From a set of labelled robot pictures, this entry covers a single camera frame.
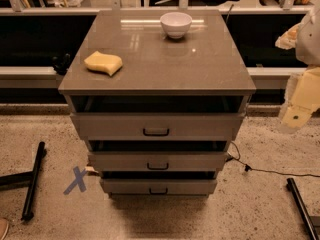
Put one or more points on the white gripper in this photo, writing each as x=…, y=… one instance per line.
x=309, y=40

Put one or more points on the grey drawer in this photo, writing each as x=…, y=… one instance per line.
x=172, y=127
x=158, y=187
x=176, y=161

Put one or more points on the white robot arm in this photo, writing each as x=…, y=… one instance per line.
x=307, y=48

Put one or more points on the grey drawer cabinet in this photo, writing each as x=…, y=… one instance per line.
x=201, y=73

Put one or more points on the white bowl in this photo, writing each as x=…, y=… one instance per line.
x=175, y=24

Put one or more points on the black stand leg right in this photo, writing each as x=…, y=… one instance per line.
x=311, y=223

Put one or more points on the black stand leg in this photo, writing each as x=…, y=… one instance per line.
x=311, y=223
x=30, y=179

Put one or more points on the yellow sponge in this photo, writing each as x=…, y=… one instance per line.
x=105, y=63

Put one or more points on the blue tape cross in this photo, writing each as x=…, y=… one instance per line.
x=77, y=182

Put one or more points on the black stand leg left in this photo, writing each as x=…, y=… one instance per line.
x=30, y=179

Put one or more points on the shoe tip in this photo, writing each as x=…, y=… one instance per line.
x=4, y=226

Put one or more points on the black clamp on rail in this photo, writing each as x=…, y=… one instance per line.
x=61, y=64

